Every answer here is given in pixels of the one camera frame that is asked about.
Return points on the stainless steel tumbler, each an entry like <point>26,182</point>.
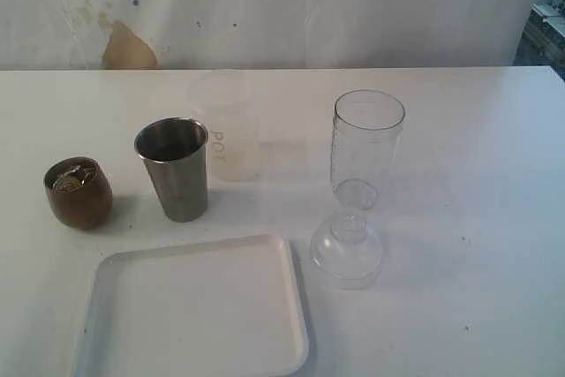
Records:
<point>173,151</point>

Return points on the clear dome shaker lid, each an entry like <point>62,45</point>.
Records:
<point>346,251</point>

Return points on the white square plastic tray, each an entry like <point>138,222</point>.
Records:
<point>220,308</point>

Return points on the clear plastic shaker cup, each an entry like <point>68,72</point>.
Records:
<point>366,128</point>

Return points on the brown wooden cup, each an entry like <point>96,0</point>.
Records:
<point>85,208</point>

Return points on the translucent white plastic container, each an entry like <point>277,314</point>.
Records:
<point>222,101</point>

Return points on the brown chunks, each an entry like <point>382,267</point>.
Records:
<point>74,178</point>

